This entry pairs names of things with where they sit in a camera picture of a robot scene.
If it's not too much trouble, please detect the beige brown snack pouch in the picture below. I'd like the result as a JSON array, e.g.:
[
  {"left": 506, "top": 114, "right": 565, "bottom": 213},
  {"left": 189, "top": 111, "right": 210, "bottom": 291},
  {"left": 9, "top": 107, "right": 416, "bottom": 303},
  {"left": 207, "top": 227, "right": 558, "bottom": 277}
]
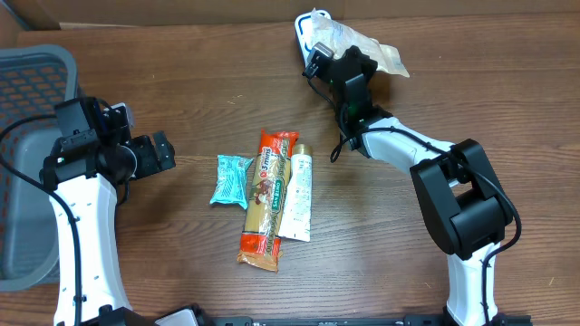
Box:
[{"left": 310, "top": 9, "right": 410, "bottom": 78}]

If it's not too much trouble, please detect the teal wet wipes packet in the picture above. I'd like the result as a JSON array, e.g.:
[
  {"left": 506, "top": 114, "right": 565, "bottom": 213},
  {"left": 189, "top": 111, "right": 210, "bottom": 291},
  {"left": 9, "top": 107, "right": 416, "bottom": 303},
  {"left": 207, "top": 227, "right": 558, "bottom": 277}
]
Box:
[{"left": 209, "top": 155, "right": 253, "bottom": 210}]

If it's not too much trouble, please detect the white tube with gold cap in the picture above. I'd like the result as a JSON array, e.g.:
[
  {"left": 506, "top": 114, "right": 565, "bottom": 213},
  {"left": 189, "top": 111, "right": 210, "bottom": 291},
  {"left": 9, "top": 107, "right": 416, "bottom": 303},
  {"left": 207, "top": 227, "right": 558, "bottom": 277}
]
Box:
[{"left": 278, "top": 144, "right": 313, "bottom": 242}]

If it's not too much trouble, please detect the orange spaghetti packet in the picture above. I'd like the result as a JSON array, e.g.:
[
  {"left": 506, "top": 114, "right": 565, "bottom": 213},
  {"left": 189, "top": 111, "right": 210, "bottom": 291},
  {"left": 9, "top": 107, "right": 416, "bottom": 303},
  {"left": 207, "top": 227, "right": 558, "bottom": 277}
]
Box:
[{"left": 237, "top": 131, "right": 299, "bottom": 272}]

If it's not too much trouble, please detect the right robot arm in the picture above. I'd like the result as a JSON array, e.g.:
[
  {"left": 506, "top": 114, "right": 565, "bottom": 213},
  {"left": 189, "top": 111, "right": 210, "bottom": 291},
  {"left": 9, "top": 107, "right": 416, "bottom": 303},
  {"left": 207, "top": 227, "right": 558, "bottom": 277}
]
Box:
[{"left": 304, "top": 43, "right": 521, "bottom": 325}]

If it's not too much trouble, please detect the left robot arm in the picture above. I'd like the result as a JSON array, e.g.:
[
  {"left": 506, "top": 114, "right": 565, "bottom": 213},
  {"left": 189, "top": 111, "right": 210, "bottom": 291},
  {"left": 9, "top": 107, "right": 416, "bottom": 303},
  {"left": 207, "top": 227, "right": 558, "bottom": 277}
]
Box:
[{"left": 40, "top": 97, "right": 176, "bottom": 325}]

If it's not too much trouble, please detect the white barcode scanner box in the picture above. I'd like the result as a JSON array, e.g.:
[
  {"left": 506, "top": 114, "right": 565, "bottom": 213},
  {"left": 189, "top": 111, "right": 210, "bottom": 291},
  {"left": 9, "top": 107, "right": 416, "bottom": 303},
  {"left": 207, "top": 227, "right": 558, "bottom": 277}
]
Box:
[{"left": 294, "top": 9, "right": 334, "bottom": 69}]

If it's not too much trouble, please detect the dark grey plastic basket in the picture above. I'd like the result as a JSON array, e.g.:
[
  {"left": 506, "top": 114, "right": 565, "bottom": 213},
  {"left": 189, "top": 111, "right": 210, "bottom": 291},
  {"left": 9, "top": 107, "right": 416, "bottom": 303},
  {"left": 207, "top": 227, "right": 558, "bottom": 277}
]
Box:
[{"left": 0, "top": 43, "right": 81, "bottom": 292}]

